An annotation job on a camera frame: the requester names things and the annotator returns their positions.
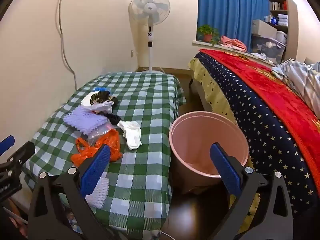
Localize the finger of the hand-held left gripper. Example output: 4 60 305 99
0 135 15 156
0 141 36 180

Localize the wooden bookshelf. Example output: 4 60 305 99
269 0 289 34

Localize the red blanket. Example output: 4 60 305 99
200 49 320 180

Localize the potted green plant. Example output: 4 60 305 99
197 24 220 46

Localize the dark floral cloth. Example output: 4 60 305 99
90 91 119 105

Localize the striped quilt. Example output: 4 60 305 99
271 59 320 119

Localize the white carton box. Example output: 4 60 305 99
252 19 278 37

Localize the clear plastic bag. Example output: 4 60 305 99
87 120 113 147

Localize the clear storage box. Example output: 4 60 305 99
251 34 286 64

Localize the navy star blanket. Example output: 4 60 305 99
194 51 320 214

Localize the white paper bag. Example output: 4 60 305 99
81 92 114 114

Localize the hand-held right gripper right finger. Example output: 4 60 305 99
209 142 294 240

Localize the white foam net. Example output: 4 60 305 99
85 177 110 208

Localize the purple foam net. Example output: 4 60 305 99
63 105 108 134

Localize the pink plastic bin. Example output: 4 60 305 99
169 112 250 188

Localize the blue curtain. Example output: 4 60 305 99
197 0 272 53

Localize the grey wall cable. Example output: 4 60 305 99
55 0 77 90

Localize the white sock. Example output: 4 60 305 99
117 120 142 150

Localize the white standing fan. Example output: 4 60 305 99
128 0 171 73

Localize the pink cloth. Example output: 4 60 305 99
219 35 248 52

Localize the green checkered tablecloth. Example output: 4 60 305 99
22 71 187 239

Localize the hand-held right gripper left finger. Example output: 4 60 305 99
27 144 128 240

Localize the black cloth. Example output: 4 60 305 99
100 112 123 125

